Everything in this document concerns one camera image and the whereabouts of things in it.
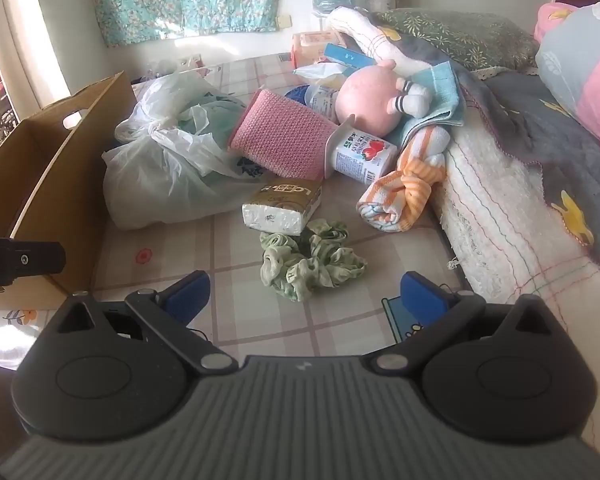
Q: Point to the red wet wipes pack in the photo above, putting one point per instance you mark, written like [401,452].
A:
[312,45]

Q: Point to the brown cardboard box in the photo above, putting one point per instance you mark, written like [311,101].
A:
[55,185]

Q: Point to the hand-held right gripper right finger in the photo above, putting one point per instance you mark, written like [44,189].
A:
[420,292]

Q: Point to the white and blue pad pack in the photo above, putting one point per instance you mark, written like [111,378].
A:
[322,102]

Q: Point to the pink and grey duvet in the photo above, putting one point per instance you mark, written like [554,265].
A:
[580,70]

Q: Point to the white striped towel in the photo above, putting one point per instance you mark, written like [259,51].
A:
[490,200]

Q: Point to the teal checked towel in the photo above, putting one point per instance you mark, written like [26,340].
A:
[440,90]

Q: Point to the green fabric scrunchie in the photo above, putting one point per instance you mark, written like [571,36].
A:
[305,265]

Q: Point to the white plastic bag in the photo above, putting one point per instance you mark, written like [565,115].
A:
[155,180]

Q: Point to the pink knitted cloth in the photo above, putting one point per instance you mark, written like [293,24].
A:
[280,135]

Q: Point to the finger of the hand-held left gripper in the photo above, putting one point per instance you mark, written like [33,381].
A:
[25,260]

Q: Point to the grey quilt with yellow print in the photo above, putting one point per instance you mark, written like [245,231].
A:
[555,135]

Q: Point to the brown and white tissue pack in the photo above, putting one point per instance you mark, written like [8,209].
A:
[280,205]

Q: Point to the green floral pillow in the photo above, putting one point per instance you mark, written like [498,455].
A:
[460,35]

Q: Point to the white crinkled snack pack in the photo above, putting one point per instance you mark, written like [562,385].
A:
[320,74]

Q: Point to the orange striped towel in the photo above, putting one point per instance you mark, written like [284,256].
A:
[395,195]

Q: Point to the white yogurt cup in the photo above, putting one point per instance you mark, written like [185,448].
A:
[360,155]

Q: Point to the blue and white small box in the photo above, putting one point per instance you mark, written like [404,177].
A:
[345,54]

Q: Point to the beige wall socket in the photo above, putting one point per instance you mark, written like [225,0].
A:
[283,21]

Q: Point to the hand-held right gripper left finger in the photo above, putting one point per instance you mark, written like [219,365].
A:
[187,292]

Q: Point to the pink plush toy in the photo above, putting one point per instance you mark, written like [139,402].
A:
[365,100]

